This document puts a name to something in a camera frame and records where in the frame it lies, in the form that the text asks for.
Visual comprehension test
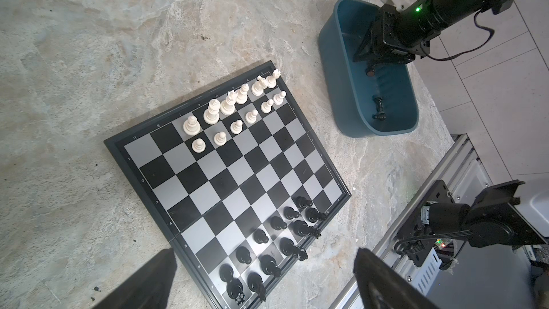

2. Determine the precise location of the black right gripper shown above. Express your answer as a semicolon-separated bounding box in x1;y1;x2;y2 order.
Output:
353;4;430;66

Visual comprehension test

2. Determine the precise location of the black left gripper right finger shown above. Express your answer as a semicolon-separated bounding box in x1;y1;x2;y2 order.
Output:
353;248;437;308

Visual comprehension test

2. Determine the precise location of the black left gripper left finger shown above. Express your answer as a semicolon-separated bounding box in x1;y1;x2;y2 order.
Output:
94;248;177;308

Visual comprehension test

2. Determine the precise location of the black pawn red felt base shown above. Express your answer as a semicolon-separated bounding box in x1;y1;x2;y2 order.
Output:
365;67;376;77

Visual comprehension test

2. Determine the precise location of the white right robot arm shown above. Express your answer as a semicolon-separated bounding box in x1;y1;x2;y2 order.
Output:
353;0;514;69

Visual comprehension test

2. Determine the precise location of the green circuit board right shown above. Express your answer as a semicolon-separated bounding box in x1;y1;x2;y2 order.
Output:
434;238;454;254

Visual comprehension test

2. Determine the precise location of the black pawn on board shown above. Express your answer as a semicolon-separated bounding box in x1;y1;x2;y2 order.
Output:
283;206;300;220

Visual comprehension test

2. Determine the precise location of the teal plastic tub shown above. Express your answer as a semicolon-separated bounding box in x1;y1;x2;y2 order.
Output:
318;0;420;138

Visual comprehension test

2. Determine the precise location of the black piece in tub corner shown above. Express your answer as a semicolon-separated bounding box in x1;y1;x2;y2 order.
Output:
373;97;386;121

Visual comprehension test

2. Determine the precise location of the black row piece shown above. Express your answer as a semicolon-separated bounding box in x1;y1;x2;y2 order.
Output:
280;237;308;261
292;220;321;239

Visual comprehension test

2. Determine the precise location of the black white chessboard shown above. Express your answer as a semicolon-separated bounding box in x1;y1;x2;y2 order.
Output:
105;62;350;308

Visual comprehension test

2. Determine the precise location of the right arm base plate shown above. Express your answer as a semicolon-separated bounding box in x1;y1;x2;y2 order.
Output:
397;180;454;267

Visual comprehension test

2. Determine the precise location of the aluminium rail frame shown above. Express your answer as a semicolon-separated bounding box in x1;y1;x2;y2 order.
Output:
327;134;494;309

